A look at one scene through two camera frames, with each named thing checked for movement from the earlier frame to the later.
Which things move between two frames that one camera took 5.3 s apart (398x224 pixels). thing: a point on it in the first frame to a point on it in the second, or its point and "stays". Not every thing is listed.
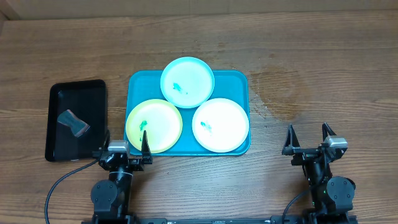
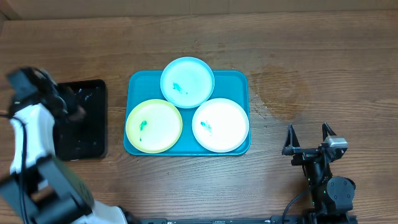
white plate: (221, 124) stays
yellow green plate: (161, 124) stays
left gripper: (134, 165) to (73, 102)
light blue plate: (187, 82) stays
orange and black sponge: (68, 118) to (79, 116)
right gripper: (290, 148) stays
